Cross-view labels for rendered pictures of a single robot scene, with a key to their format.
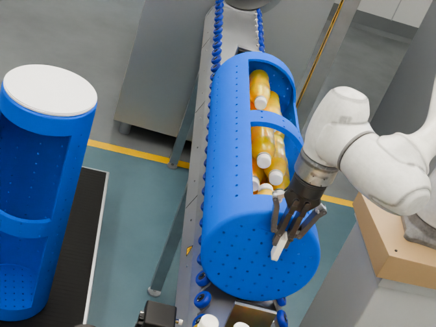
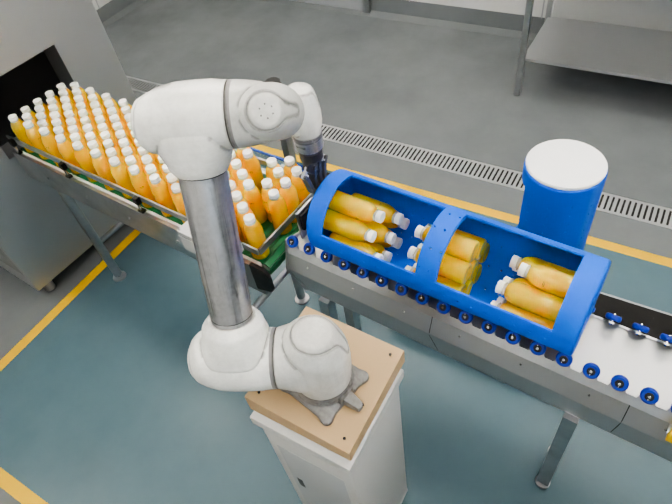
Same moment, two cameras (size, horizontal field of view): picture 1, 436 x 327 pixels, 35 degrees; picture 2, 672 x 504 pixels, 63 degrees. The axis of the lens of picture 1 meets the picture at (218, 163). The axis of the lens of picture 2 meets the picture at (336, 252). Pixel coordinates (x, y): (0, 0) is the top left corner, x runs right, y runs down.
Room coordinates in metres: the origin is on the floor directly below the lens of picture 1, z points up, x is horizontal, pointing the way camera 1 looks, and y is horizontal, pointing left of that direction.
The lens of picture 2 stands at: (2.37, -1.03, 2.41)
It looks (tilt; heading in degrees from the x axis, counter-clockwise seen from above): 48 degrees down; 142
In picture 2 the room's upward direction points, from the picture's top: 11 degrees counter-clockwise
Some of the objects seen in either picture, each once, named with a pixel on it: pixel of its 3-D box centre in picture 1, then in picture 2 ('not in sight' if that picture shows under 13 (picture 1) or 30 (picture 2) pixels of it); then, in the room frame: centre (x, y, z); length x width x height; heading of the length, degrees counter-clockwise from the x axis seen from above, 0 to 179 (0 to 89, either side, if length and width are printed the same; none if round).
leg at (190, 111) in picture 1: (187, 119); not in sight; (3.16, 0.23, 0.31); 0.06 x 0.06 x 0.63; 10
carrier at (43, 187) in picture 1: (28, 202); (546, 245); (1.77, 0.55, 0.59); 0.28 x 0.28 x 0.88
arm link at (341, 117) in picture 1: (341, 127); (298, 110); (1.26, -0.21, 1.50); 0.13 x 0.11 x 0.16; 46
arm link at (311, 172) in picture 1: (316, 165); (308, 140); (1.27, -0.20, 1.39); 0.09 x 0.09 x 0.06
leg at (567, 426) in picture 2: not in sight; (555, 451); (2.22, -0.08, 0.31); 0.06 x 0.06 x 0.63; 10
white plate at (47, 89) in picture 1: (50, 89); (565, 163); (1.77, 0.55, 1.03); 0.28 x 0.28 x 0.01
